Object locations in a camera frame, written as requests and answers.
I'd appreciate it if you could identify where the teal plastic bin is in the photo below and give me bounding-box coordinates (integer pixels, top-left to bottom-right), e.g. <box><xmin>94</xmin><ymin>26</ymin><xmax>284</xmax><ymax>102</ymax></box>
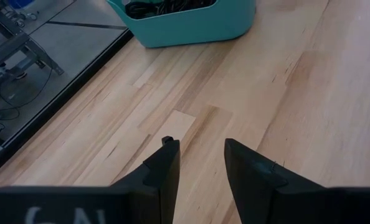
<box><xmin>106</xmin><ymin>0</ymin><xmax>257</xmax><ymax>49</ymax></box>

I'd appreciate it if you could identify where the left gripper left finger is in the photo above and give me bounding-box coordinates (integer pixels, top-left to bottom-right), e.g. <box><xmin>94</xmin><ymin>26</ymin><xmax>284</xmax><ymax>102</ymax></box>
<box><xmin>0</xmin><ymin>136</ymin><xmax>181</xmax><ymax>224</ymax></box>

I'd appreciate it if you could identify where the grey metal stand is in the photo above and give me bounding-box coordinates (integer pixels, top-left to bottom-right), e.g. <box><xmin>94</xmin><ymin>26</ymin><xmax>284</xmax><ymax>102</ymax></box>
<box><xmin>0</xmin><ymin>5</ymin><xmax>65</xmax><ymax>94</ymax></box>

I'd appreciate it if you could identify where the black USB-C cable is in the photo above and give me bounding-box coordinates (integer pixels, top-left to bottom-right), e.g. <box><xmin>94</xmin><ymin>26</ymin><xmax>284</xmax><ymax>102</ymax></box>
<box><xmin>156</xmin><ymin>0</ymin><xmax>217</xmax><ymax>16</ymax></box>
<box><xmin>124</xmin><ymin>1</ymin><xmax>161</xmax><ymax>20</ymax></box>

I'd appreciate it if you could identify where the thin black floor cable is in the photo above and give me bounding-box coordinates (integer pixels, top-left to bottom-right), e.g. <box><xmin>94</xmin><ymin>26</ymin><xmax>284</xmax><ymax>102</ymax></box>
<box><xmin>0</xmin><ymin>67</ymin><xmax>54</xmax><ymax>121</ymax></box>

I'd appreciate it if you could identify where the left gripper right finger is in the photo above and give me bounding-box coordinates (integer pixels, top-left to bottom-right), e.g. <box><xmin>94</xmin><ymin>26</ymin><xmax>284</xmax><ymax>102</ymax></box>
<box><xmin>224</xmin><ymin>138</ymin><xmax>370</xmax><ymax>224</ymax></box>

